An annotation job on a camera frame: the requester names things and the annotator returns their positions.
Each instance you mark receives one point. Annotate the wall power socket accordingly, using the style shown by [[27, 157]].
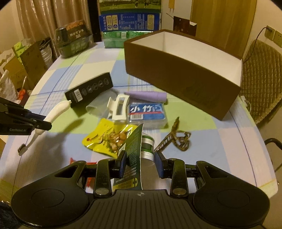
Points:
[[273, 35]]

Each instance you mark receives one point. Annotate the leopard print hair clip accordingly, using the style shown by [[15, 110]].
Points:
[[180, 139]]

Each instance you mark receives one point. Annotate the yellow snack packet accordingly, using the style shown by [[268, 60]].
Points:
[[108, 137]]

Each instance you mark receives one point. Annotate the green drink pack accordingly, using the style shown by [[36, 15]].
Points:
[[116, 39]]

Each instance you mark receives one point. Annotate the blue milk carton box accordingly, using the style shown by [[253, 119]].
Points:
[[129, 21]]

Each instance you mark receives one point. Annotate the clear plastic bag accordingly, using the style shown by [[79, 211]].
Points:
[[98, 107]]

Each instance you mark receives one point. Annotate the dark green snack tray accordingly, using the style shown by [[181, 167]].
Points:
[[72, 38]]

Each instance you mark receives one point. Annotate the dark green tape package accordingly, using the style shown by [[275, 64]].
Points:
[[139, 147]]

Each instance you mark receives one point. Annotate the purple tube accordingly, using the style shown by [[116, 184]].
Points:
[[155, 97]]

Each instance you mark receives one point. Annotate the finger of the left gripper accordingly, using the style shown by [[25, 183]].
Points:
[[32, 124]]

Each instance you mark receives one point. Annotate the beige curtain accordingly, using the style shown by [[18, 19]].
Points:
[[40, 19]]

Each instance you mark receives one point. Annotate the cardboard boxes on floor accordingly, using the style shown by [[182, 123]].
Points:
[[26, 63]]

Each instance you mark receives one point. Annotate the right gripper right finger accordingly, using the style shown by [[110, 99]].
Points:
[[174, 169]]

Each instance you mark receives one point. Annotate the white toothbrush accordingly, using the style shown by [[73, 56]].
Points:
[[59, 109]]

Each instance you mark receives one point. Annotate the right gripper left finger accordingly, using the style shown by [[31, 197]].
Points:
[[108, 169]]

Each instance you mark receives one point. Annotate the brown cardboard box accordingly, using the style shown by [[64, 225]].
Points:
[[203, 75]]

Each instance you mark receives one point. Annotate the blue floss pick box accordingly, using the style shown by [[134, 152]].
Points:
[[151, 115]]

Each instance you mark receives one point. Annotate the black product box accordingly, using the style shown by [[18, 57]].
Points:
[[89, 90]]

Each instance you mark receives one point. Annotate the white charger with cable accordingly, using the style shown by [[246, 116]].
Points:
[[246, 103]]

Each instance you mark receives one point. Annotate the red snack packet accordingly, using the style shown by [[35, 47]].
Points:
[[89, 180]]

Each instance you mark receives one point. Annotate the white hair claw clip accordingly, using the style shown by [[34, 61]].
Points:
[[118, 108]]

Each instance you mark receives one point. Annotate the white cow milk carton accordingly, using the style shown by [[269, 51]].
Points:
[[116, 6]]

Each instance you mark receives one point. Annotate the checkered tablecloth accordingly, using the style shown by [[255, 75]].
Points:
[[233, 144]]

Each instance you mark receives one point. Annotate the dark red gift bag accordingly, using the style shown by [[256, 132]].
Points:
[[184, 26]]

